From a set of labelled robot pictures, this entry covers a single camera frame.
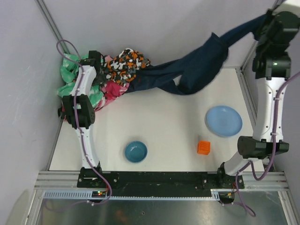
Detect pink patterned cloth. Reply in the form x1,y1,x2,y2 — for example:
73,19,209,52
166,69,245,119
64,54,129,111

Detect light blue plate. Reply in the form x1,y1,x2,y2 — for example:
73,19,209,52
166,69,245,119
205,105,243,137

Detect orange plastic cube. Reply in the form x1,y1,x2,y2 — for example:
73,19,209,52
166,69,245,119
197,141,210,155

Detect teal ceramic bowl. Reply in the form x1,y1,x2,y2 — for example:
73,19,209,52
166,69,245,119
124,141,148,163

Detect green white tie-dye cloth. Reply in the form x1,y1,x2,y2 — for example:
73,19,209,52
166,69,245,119
57,59,104,108

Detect navy blue denim jeans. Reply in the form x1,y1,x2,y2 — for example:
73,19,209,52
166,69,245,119
127,15,267,95

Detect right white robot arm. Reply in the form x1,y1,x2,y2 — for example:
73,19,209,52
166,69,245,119
217,6,300,180

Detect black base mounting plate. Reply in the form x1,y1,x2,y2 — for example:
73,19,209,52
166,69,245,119
77,172,245,198

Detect orange black patterned cloth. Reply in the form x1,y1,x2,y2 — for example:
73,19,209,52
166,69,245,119
103,48,151,86

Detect grey slotted cable duct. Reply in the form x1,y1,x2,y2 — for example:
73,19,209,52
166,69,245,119
42,189,222,201

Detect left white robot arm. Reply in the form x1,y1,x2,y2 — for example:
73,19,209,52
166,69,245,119
62,51,102,175

